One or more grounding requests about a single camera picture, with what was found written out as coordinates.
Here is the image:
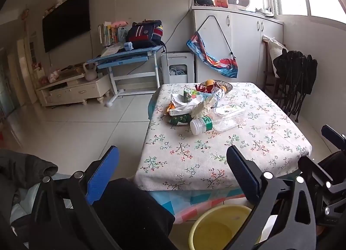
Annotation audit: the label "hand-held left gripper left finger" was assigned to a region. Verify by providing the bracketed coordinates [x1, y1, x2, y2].
[28, 145, 122, 250]

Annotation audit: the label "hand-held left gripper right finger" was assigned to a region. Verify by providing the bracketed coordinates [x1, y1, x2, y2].
[224, 145, 317, 250]

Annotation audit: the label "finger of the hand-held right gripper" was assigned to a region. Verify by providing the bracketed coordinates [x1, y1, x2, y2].
[297, 155, 346, 196]
[321, 125, 346, 153]

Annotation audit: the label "clear plastic box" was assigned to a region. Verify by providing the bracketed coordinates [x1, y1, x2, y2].
[213, 103, 246, 121]

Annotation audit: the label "clear plastic bottle green label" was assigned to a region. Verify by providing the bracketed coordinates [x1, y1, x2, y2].
[190, 113, 240, 135]

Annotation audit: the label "yellow plastic bucket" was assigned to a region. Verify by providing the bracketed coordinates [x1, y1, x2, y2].
[188, 205, 261, 250]

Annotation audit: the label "white tissue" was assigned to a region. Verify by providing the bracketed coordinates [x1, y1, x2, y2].
[191, 96, 219, 119]

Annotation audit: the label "green white drink carton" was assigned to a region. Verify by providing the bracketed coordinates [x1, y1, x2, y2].
[184, 88, 199, 102]

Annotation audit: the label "white plastic bag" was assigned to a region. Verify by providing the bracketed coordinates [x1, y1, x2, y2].
[170, 93, 206, 113]

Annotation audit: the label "table with floral cloth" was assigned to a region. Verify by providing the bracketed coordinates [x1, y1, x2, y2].
[134, 82, 312, 192]

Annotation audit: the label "person's black trouser leg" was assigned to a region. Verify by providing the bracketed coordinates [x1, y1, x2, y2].
[92, 177, 176, 250]

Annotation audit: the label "black folding chairs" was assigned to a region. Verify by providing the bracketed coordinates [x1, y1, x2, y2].
[272, 49, 318, 123]

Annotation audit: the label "grey jacket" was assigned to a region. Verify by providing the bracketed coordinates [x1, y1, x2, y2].
[0, 149, 58, 189]

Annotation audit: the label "dark fruit bowl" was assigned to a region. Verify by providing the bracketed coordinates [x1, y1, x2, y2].
[195, 80, 233, 94]

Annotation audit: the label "wooden chair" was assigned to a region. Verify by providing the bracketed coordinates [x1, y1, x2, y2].
[263, 39, 279, 96]

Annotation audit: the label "white television cabinet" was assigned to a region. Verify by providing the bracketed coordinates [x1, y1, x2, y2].
[36, 62, 112, 107]

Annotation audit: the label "pale blue cloth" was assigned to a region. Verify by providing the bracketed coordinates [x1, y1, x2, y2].
[9, 182, 41, 226]

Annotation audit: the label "beige kettlebell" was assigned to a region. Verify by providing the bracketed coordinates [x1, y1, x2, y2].
[83, 62, 98, 81]

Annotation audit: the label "white cloth bag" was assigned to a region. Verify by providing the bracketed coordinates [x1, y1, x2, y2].
[262, 35, 287, 78]

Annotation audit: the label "pink stuffed toy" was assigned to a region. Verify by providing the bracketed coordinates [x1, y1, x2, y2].
[48, 69, 61, 83]

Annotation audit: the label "blue study desk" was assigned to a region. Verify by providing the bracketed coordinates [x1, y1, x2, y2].
[86, 45, 167, 108]

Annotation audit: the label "white storage cabinet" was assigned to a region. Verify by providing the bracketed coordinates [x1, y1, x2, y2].
[191, 5, 284, 90]

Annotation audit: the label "white floor appliance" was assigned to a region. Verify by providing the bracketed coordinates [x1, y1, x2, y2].
[161, 51, 195, 85]

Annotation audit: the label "row of books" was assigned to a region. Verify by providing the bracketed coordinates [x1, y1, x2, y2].
[98, 21, 127, 48]

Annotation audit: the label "navy backpack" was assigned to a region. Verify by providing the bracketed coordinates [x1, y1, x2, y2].
[126, 19, 165, 50]

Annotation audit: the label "black television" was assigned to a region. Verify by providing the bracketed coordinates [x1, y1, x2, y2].
[42, 0, 90, 53]

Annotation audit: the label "white grey cushion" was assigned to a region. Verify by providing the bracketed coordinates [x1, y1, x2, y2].
[227, 0, 251, 10]

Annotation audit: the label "colourful drawstring bag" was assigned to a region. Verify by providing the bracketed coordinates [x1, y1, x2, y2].
[186, 15, 238, 79]

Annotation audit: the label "red wall ornament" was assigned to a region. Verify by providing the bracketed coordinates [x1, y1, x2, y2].
[22, 8, 30, 32]

